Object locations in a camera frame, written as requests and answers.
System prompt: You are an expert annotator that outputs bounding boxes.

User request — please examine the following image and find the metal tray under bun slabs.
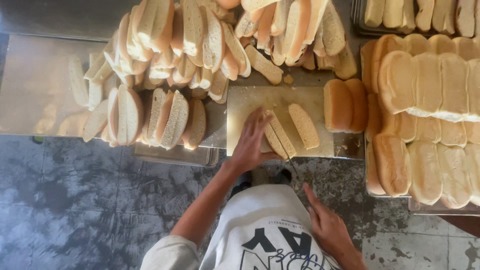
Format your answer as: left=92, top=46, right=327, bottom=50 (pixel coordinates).
left=364, top=131, right=480, bottom=217

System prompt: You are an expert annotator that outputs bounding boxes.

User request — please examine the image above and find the stack of uncut bun slabs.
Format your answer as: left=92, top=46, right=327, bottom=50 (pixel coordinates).
left=360, top=34, right=480, bottom=210

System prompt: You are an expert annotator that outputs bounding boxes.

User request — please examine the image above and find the white printed shirt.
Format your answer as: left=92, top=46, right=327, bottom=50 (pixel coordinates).
left=140, top=184, right=343, bottom=270

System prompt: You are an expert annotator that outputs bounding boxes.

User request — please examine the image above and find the person's left hand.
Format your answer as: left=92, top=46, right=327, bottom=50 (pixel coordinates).
left=227, top=107, right=283, bottom=173

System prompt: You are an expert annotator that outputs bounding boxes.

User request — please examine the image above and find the person's black shoe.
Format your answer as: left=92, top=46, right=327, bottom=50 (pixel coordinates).
left=275, top=168, right=293, bottom=185
left=229, top=170, right=253, bottom=200

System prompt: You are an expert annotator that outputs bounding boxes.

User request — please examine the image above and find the person's right hand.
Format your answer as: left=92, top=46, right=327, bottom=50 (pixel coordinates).
left=303, top=183, right=356, bottom=260

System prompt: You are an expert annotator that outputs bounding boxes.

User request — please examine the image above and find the partly sliced bread bun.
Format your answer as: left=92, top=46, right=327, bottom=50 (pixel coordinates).
left=260, top=110, right=297, bottom=161

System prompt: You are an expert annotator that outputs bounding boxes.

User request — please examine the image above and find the thin-bladed bread knife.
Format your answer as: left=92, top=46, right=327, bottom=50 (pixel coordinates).
left=277, top=139, right=302, bottom=180

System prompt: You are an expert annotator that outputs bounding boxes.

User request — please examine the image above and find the whole golden bread bun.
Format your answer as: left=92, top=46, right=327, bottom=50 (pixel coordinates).
left=345, top=78, right=369, bottom=133
left=324, top=79, right=355, bottom=134

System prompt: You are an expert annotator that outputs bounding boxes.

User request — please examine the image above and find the white plastic cutting board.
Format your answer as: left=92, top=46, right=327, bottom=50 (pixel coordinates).
left=226, top=86, right=335, bottom=158

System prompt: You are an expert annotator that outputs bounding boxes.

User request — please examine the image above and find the person's black left shoe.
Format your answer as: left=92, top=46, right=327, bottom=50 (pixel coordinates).
left=229, top=170, right=253, bottom=200

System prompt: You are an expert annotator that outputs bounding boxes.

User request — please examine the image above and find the dark tray of pale buns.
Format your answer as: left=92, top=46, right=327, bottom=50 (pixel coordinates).
left=350, top=0, right=480, bottom=39

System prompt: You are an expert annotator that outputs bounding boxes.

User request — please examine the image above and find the single cut bread half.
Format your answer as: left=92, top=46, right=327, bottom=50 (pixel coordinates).
left=288, top=103, right=321, bottom=150

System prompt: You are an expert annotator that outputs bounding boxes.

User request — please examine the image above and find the person's black right shoe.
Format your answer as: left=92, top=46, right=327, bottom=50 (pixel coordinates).
left=275, top=168, right=293, bottom=185

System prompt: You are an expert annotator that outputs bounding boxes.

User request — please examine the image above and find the pile of sliced bread halves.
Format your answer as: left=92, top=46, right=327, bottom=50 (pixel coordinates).
left=68, top=0, right=359, bottom=151

